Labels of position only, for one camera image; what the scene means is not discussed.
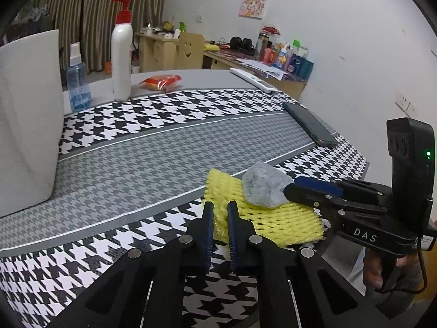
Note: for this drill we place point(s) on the white styrofoam box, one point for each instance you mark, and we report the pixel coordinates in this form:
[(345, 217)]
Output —
[(32, 117)]

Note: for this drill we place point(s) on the white remote control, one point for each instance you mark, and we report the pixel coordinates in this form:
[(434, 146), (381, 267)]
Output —
[(253, 80)]

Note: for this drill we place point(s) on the white lotion pump bottle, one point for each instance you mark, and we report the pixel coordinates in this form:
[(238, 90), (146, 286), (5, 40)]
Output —
[(121, 41)]

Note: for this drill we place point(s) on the black smartphone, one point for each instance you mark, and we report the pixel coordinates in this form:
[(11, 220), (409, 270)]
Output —
[(311, 125)]

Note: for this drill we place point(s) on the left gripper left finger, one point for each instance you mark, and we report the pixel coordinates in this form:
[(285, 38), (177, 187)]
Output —
[(200, 252)]

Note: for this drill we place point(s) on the person right hand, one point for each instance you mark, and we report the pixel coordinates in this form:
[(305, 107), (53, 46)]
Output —
[(410, 277)]

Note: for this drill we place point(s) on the brown curtains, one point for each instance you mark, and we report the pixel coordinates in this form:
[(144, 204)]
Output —
[(91, 22)]

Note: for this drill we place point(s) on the blue spray bottle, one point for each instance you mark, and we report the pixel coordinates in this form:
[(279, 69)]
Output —
[(78, 89)]

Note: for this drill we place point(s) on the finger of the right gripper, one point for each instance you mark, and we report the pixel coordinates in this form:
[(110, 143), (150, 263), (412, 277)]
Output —
[(327, 188), (313, 199)]

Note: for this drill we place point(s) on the white papers on desk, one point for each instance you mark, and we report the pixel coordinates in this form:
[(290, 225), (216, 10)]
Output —
[(262, 68)]

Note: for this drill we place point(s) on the grey cloth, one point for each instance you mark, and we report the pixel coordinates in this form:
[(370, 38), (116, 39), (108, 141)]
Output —
[(263, 185)]

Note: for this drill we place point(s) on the houndstooth table cloth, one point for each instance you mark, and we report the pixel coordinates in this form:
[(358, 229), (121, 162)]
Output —
[(132, 175)]

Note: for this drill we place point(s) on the red snack packet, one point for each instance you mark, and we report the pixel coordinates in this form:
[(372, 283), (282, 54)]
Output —
[(161, 83)]

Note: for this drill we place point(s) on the yellow foam net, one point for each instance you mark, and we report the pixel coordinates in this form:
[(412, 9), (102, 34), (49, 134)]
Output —
[(285, 225)]

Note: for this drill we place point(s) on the wooden desk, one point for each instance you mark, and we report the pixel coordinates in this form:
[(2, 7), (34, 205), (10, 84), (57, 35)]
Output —
[(156, 53)]

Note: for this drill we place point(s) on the anime wall poster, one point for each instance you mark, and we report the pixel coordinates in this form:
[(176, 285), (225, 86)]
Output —
[(252, 8)]

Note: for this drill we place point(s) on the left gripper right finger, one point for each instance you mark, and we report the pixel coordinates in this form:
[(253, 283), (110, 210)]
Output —
[(242, 252)]

